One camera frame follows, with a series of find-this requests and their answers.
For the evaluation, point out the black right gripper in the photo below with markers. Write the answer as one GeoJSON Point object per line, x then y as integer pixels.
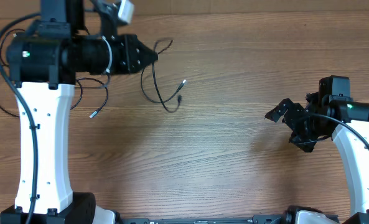
{"type": "Point", "coordinates": [306, 143]}

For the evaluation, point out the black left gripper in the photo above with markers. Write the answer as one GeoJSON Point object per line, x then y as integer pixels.
{"type": "Point", "coordinates": [129, 45]}

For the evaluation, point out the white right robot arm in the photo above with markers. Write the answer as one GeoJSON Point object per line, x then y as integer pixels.
{"type": "Point", "coordinates": [331, 113]}

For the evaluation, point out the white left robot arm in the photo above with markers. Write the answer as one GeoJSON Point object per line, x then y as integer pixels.
{"type": "Point", "coordinates": [42, 65]}

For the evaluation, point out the cardboard back wall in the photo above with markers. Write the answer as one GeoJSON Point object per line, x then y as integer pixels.
{"type": "Point", "coordinates": [10, 9]}

